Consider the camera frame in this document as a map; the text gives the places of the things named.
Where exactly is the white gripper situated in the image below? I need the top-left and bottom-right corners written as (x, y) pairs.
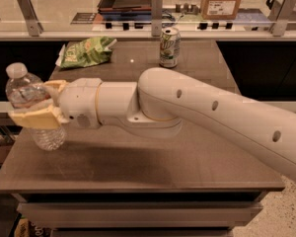
top-left (8, 78), bottom-right (102, 129)

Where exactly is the clear plastic water bottle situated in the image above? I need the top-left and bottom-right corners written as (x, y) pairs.
top-left (5, 62), bottom-right (66, 151)

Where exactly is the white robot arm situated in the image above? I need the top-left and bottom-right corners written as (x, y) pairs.
top-left (6, 63), bottom-right (296, 182)

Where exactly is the green jalapeno chip bag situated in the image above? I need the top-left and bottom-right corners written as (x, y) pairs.
top-left (55, 37), bottom-right (117, 68)

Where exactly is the yellow printed bag under table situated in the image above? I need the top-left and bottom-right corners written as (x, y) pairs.
top-left (13, 218), bottom-right (50, 237)

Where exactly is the grey table drawer front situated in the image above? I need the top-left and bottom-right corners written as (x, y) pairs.
top-left (18, 201), bottom-right (262, 228)

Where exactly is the green white soda can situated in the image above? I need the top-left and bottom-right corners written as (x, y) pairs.
top-left (159, 27), bottom-right (181, 68)

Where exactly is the brown cardboard box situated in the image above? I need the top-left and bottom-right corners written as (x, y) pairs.
top-left (201, 0), bottom-right (241, 20)

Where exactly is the left metal glass bracket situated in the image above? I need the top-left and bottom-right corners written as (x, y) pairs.
top-left (17, 0), bottom-right (43, 37)

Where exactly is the metal glass bracket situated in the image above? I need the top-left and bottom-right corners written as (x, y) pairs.
top-left (17, 0), bottom-right (43, 37)
top-left (270, 0), bottom-right (296, 37)
top-left (151, 0), bottom-right (163, 37)

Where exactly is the middle metal glass bracket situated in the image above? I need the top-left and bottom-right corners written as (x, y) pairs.
top-left (151, 0), bottom-right (163, 37)

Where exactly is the right metal glass bracket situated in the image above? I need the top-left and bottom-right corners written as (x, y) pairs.
top-left (270, 0), bottom-right (296, 37)

